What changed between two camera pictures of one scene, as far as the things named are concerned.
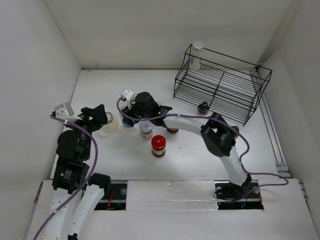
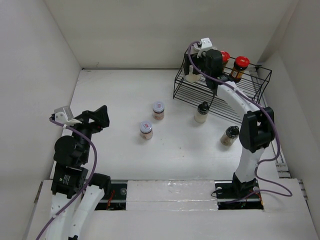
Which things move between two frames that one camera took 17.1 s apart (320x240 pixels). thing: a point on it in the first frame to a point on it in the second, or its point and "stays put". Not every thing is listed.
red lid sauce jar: [158, 145] to [225, 57]
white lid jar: [146, 129] stays put
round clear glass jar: [112, 125] to [192, 77]
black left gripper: [99, 116] stays put
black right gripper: [130, 111] to [195, 59]
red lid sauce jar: [172, 130] to [241, 64]
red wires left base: [110, 199] stays put
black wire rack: [226, 86] stays put
